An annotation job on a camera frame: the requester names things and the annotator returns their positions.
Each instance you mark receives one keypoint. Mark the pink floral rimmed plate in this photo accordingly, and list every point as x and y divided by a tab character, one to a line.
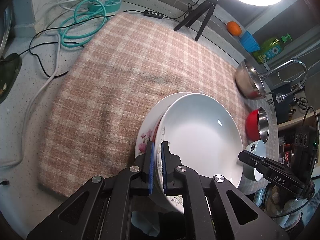
146	133

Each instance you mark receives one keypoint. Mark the rose pattern deep plate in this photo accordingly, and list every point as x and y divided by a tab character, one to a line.
157	137

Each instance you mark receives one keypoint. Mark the light blue ceramic bowl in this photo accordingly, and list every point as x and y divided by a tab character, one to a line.
257	148

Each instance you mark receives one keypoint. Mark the green dish soap bottle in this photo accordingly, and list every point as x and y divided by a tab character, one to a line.
271	48

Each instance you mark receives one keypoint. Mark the blue silicone cup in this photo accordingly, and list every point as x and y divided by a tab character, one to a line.
249	43

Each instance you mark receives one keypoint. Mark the steel pot lid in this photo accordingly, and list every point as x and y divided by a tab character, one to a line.
7	19

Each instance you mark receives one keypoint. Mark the chrome kitchen faucet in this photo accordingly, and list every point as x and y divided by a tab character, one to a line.
293	72

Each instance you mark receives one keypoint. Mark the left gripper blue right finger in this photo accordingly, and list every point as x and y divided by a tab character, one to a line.
165	156

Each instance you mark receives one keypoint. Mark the red steel bowl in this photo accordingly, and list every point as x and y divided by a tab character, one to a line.
256	125

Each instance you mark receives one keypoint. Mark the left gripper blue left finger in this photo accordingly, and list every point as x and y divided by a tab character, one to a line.
149	165

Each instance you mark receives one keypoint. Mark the large stainless steel bowl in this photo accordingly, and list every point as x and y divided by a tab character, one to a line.
249	82

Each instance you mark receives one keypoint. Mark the plaid pink table cloth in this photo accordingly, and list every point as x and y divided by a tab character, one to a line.
126	68

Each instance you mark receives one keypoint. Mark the orange tangerine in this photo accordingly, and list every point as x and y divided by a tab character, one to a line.
233	28

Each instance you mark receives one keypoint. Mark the black scissors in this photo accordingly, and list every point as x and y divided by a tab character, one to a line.
301	102

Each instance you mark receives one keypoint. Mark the dark green dish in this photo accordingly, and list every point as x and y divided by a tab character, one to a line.
10	68

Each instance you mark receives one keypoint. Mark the teal power strip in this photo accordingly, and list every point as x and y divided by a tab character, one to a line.
111	6

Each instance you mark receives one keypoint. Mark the right gloved hand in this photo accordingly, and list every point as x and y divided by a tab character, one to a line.
289	211

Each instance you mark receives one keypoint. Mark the black mini tripod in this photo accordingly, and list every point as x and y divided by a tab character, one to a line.
207	6

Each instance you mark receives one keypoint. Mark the black inline light remote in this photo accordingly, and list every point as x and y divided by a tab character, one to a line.
153	14

